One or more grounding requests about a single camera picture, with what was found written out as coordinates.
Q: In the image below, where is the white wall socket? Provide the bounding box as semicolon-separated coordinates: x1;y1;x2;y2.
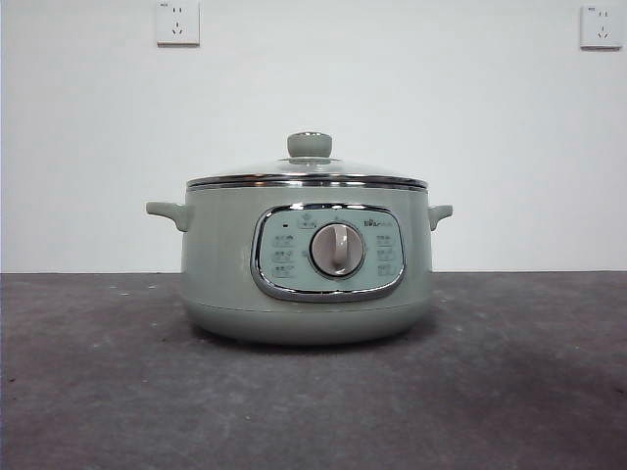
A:
156;0;202;48
579;3;624;51

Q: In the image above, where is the sage green electric cooking pot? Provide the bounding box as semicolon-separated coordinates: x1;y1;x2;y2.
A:
145;185;454;347

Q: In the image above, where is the glass lid with green knob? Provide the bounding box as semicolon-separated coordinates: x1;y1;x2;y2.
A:
185;130;428;192

